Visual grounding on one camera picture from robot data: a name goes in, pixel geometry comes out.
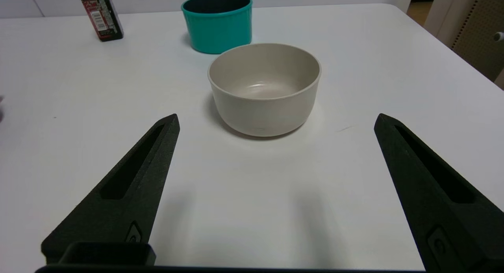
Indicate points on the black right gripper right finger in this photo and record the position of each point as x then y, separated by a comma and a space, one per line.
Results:
421, 186

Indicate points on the black red battery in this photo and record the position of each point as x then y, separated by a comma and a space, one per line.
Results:
102, 17

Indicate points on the beige round bowl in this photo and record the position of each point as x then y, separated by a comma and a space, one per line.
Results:
264, 107

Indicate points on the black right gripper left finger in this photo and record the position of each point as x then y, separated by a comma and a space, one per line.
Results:
145, 166

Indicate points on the perforated pegboard panel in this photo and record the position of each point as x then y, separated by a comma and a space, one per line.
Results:
472, 33

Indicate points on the teal cup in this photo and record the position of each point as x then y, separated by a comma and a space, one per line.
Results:
220, 33

